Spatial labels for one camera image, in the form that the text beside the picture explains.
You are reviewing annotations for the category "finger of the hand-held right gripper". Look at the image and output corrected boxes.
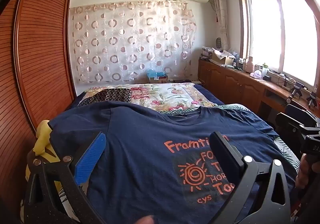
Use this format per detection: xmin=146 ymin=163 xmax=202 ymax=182
xmin=276 ymin=112 xmax=308 ymax=145

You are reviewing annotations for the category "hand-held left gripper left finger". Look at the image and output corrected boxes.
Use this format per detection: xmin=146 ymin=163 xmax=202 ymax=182
xmin=25 ymin=120 xmax=106 ymax=224

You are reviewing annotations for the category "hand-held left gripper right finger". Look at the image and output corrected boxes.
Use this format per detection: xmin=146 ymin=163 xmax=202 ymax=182
xmin=210 ymin=131 xmax=291 ymax=224

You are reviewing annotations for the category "navy printed t-shirt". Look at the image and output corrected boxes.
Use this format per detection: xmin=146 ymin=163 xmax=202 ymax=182
xmin=49 ymin=101 xmax=297 ymax=224

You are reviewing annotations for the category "person's right hand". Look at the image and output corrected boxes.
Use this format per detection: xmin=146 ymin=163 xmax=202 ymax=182
xmin=295 ymin=153 xmax=310 ymax=189

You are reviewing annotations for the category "leaf print bed sheet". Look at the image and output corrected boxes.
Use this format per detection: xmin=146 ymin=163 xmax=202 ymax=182
xmin=24 ymin=103 xmax=300 ymax=224

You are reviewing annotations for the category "small black tripod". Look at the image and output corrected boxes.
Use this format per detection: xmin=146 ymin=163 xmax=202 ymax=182
xmin=287 ymin=83 xmax=305 ymax=103
xmin=306 ymin=91 xmax=319 ymax=108

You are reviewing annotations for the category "yellow plush pillow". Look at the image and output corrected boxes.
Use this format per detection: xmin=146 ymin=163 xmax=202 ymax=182
xmin=32 ymin=119 xmax=63 ymax=189

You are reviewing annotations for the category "navy bed sheet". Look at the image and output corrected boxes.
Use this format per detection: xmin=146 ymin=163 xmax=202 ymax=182
xmin=194 ymin=83 xmax=225 ymax=107

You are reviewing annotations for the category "dark medallion patterned cloth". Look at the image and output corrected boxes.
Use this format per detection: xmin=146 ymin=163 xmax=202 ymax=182
xmin=82 ymin=88 xmax=132 ymax=104

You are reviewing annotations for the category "low wooden cabinet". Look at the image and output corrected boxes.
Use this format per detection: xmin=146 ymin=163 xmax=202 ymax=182
xmin=197 ymin=58 xmax=320 ymax=124

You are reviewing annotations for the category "pale pink bottle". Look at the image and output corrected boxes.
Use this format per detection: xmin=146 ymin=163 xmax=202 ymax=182
xmin=245 ymin=56 xmax=255 ymax=73

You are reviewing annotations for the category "floral quilt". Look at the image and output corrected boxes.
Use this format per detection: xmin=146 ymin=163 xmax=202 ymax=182
xmin=77 ymin=83 xmax=218 ymax=113

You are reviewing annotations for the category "wooden framed window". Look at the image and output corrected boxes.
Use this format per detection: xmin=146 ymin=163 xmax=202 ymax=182
xmin=236 ymin=0 xmax=320 ymax=89

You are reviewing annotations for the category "open cardboard box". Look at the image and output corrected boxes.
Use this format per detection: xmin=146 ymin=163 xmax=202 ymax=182
xmin=210 ymin=50 xmax=237 ymax=66

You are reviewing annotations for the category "circle patterned sheer curtain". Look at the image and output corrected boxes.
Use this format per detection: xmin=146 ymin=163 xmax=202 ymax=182
xmin=69 ymin=0 xmax=197 ymax=83

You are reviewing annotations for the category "pale window curtain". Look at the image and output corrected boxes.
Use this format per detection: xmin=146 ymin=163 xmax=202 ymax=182
xmin=211 ymin=0 xmax=234 ymax=51

